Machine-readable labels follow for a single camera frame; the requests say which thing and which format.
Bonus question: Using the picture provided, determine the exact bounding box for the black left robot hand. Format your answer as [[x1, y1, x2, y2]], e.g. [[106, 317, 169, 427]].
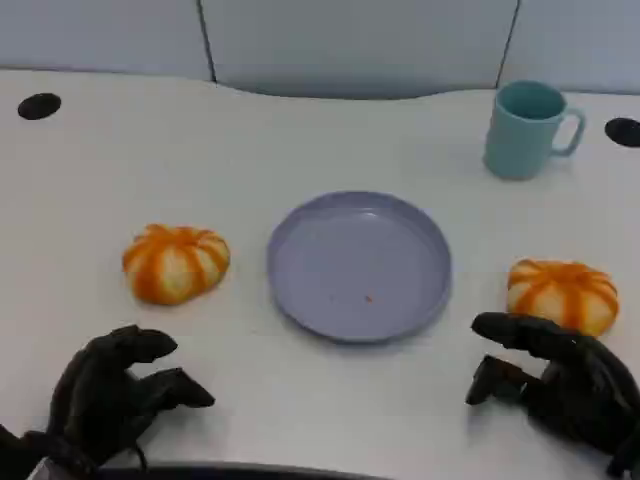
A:
[[46, 324, 216, 467]]

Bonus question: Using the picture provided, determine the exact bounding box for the black table cable hole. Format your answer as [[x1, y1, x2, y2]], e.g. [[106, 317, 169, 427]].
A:
[[604, 117, 640, 148], [17, 92, 63, 120]]

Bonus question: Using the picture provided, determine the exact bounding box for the grey partition panel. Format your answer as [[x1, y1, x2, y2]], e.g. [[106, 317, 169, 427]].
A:
[[199, 0, 521, 100], [499, 0, 640, 96], [0, 0, 216, 84]]

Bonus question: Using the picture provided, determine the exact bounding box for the orange and white bread roll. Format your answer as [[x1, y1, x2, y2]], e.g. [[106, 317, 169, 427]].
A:
[[122, 224, 231, 305], [506, 258, 620, 337]]

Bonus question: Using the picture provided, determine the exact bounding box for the lilac plate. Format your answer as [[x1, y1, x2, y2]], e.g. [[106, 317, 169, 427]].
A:
[[266, 190, 453, 344]]

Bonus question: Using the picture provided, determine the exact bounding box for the pale green mug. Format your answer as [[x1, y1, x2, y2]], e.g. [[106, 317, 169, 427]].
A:
[[482, 80, 586, 181]]

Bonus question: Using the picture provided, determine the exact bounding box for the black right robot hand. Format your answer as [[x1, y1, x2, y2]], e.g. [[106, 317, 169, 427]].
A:
[[464, 312, 640, 454]]

